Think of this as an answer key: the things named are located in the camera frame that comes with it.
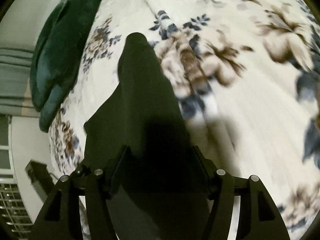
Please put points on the grey-green curtain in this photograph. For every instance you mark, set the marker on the grey-green curtain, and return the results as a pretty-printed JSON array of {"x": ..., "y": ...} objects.
[{"x": 15, "y": 89}]

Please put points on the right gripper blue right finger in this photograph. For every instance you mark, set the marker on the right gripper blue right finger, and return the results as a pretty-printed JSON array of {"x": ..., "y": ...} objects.
[{"x": 259, "y": 217}]

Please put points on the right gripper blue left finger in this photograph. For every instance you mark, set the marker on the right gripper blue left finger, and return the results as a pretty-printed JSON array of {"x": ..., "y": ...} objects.
[{"x": 81, "y": 199}]

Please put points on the black striped sweater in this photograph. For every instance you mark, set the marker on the black striped sweater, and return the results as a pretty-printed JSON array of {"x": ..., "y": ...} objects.
[{"x": 160, "y": 195}]

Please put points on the dark green folded blanket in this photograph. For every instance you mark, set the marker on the dark green folded blanket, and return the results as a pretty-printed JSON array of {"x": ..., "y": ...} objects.
[{"x": 57, "y": 55}]

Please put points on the floral bed cover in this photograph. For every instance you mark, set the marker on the floral bed cover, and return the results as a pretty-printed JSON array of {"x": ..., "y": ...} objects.
[{"x": 245, "y": 73}]

